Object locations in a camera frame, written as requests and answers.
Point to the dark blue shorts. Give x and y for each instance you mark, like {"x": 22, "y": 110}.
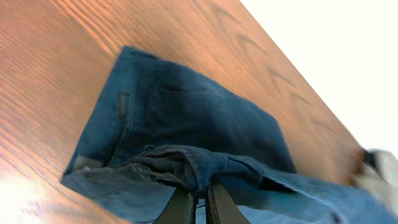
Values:
{"x": 158, "y": 126}

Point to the beige grey garment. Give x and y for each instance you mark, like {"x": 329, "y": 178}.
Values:
{"x": 379, "y": 176}

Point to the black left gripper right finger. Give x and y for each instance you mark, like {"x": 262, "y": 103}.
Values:
{"x": 220, "y": 207}

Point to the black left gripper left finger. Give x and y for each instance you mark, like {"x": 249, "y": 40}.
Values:
{"x": 180, "y": 209}

